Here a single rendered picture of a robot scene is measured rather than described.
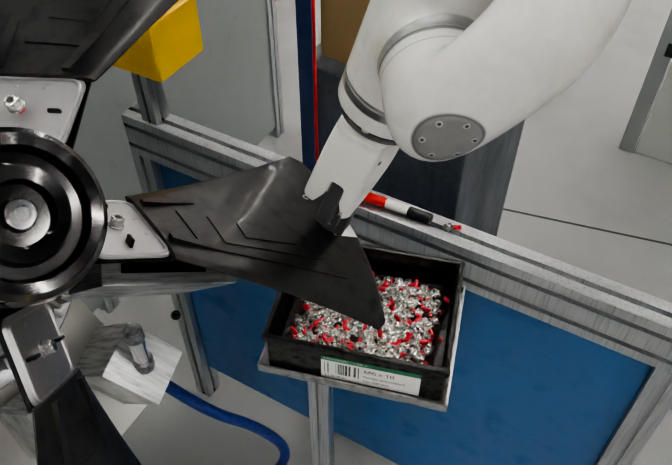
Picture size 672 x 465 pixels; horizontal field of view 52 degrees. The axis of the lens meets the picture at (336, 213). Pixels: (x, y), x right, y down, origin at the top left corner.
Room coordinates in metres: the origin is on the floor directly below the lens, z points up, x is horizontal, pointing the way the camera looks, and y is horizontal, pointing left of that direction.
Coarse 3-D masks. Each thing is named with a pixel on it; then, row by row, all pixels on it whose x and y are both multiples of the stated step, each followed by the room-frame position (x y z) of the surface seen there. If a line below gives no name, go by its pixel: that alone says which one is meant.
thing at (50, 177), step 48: (0, 144) 0.35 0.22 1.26; (48, 144) 0.37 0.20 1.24; (0, 192) 0.33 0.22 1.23; (48, 192) 0.34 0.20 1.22; (96, 192) 0.35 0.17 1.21; (0, 240) 0.30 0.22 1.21; (48, 240) 0.31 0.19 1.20; (96, 240) 0.33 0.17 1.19; (0, 288) 0.27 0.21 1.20; (48, 288) 0.28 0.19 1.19
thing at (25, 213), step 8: (16, 200) 0.32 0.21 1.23; (24, 200) 0.33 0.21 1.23; (8, 208) 0.32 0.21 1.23; (16, 208) 0.32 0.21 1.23; (24, 208) 0.32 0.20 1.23; (32, 208) 0.33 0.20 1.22; (8, 216) 0.31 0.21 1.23; (16, 216) 0.31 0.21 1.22; (24, 216) 0.32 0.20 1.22; (32, 216) 0.32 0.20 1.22; (16, 224) 0.31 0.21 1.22; (24, 224) 0.31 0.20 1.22; (32, 224) 0.32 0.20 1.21
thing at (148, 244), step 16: (112, 208) 0.42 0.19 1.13; (128, 208) 0.43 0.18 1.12; (128, 224) 0.40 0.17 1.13; (144, 224) 0.40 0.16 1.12; (112, 240) 0.37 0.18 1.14; (144, 240) 0.38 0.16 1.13; (160, 240) 0.38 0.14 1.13; (112, 256) 0.34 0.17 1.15; (128, 256) 0.35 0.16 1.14; (144, 256) 0.36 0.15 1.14; (160, 256) 0.36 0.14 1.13
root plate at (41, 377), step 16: (16, 320) 0.29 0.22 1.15; (32, 320) 0.30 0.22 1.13; (48, 320) 0.32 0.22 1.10; (16, 336) 0.27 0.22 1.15; (32, 336) 0.29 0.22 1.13; (48, 336) 0.30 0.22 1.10; (16, 352) 0.26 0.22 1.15; (32, 352) 0.27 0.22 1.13; (64, 352) 0.31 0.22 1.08; (32, 368) 0.26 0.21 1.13; (48, 368) 0.28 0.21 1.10; (64, 368) 0.29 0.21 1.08; (32, 384) 0.25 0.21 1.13; (48, 384) 0.26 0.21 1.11; (32, 400) 0.24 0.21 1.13
